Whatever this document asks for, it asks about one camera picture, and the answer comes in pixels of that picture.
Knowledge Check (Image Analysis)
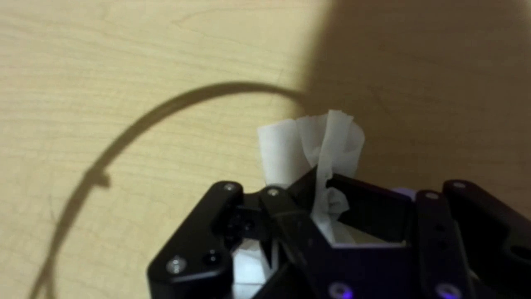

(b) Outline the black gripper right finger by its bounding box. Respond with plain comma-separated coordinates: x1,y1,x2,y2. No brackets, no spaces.
325,173,531,299

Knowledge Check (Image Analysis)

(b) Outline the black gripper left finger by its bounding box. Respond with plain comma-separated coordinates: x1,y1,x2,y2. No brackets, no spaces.
146,165,333,299

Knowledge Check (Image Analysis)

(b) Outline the white cloth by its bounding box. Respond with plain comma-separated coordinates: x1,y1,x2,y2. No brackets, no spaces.
230,109,411,299

